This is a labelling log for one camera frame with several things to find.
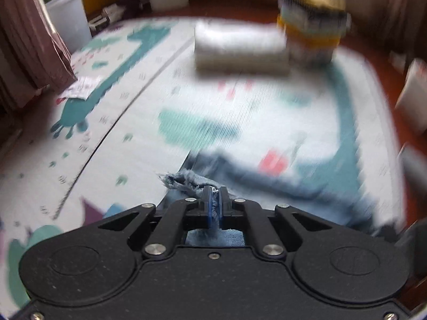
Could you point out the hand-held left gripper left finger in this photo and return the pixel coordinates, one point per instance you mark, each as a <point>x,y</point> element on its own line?
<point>209,208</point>

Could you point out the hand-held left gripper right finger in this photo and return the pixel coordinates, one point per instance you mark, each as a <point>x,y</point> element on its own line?
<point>223,213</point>

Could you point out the printed denim jacket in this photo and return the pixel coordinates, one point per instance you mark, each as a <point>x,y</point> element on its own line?
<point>186,180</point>

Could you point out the colourful folded clothes stack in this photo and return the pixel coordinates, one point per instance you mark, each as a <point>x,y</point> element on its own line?
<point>310,36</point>

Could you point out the cartoon animal play mat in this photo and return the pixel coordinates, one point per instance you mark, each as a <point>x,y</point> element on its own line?
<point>140,123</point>

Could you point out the white folded garment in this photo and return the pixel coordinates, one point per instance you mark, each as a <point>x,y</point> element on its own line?
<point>240,50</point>

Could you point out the white object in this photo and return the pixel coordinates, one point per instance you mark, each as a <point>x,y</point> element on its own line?
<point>415,100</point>

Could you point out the pink curtain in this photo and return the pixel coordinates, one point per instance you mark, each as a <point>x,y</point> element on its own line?
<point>26,40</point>

